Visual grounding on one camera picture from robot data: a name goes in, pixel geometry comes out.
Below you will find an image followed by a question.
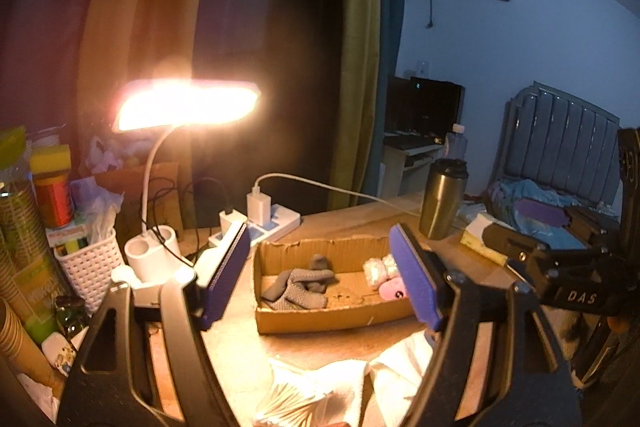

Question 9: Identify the grey padded headboard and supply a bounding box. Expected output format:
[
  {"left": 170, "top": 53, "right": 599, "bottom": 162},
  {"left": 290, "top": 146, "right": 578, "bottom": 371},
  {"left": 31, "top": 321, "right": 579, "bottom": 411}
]
[{"left": 491, "top": 82, "right": 620, "bottom": 206}]

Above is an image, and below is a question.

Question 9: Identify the white woven basket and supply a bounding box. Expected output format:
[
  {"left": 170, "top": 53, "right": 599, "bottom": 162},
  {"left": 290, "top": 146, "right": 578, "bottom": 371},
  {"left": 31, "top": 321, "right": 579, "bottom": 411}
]
[{"left": 54, "top": 229, "right": 124, "bottom": 315}]

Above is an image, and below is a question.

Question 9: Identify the white power strip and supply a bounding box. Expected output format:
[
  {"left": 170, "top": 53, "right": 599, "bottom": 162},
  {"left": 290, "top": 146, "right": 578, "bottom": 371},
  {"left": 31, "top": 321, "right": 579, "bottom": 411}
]
[{"left": 219, "top": 204, "right": 302, "bottom": 247}]

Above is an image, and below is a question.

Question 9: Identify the blue bedding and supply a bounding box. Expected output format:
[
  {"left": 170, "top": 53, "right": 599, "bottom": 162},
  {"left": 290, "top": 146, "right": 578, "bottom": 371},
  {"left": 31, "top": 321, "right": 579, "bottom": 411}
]
[{"left": 487, "top": 179, "right": 586, "bottom": 249}]

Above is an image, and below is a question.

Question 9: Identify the pink plush toy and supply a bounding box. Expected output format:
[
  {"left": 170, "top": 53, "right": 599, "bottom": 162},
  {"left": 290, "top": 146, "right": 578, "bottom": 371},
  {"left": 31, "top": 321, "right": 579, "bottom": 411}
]
[{"left": 378, "top": 277, "right": 407, "bottom": 301}]

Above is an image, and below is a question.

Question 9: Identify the steel travel mug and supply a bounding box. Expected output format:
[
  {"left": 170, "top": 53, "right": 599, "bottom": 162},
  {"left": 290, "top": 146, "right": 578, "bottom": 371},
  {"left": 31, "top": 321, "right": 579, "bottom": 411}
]
[{"left": 419, "top": 158, "right": 469, "bottom": 239}]

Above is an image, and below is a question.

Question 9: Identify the white fluffy ball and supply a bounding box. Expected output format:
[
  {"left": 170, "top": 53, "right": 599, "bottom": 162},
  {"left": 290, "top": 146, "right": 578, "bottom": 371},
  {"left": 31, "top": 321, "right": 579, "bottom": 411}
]
[{"left": 362, "top": 254, "right": 399, "bottom": 289}]

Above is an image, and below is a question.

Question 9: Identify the black monitor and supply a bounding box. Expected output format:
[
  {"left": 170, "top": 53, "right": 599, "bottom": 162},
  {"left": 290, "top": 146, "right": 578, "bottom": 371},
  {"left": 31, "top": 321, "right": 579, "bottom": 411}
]
[{"left": 385, "top": 76, "right": 465, "bottom": 142}]

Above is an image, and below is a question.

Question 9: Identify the grey dotted work glove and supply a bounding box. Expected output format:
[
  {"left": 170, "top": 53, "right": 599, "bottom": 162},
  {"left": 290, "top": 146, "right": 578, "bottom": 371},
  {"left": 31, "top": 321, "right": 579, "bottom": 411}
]
[{"left": 262, "top": 255, "right": 334, "bottom": 311}]

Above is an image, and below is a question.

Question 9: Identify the white waffle cloth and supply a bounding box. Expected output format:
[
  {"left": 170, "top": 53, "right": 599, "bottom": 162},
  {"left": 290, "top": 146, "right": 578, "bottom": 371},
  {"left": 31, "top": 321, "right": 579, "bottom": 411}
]
[{"left": 253, "top": 332, "right": 436, "bottom": 426}]

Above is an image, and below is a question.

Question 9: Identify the white desk lamp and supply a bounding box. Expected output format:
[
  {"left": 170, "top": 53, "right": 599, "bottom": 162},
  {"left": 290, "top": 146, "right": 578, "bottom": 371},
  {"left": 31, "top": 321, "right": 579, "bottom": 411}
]
[{"left": 113, "top": 77, "right": 260, "bottom": 283}]

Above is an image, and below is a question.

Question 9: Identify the cardboard box tray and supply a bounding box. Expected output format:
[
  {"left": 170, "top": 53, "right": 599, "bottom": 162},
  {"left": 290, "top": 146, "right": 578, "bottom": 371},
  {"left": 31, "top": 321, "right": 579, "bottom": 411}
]
[{"left": 252, "top": 235, "right": 413, "bottom": 334}]

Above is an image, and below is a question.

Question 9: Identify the white charger with cable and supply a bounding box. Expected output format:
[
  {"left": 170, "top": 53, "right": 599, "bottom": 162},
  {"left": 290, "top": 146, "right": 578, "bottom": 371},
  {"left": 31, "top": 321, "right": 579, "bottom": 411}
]
[{"left": 246, "top": 172, "right": 419, "bottom": 225}]

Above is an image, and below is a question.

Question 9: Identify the green paper cup pack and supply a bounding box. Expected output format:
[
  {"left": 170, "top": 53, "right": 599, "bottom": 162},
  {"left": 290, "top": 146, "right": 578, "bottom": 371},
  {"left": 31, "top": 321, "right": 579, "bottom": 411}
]
[{"left": 0, "top": 126, "right": 70, "bottom": 343}]

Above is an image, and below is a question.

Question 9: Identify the clear water bottle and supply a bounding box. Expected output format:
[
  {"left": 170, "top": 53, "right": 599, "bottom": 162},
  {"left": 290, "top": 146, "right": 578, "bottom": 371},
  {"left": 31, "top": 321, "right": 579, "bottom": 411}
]
[{"left": 444, "top": 124, "right": 468, "bottom": 160}]

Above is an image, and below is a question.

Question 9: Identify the yellow tissue box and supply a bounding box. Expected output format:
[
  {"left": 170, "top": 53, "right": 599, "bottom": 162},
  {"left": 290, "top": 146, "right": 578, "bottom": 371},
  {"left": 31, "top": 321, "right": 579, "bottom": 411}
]
[{"left": 460, "top": 211, "right": 513, "bottom": 267}]

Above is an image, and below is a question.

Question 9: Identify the yellow green curtain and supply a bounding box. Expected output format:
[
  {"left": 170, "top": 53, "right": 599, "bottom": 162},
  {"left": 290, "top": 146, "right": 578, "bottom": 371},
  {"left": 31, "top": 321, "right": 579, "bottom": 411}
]
[{"left": 328, "top": 0, "right": 381, "bottom": 210}]

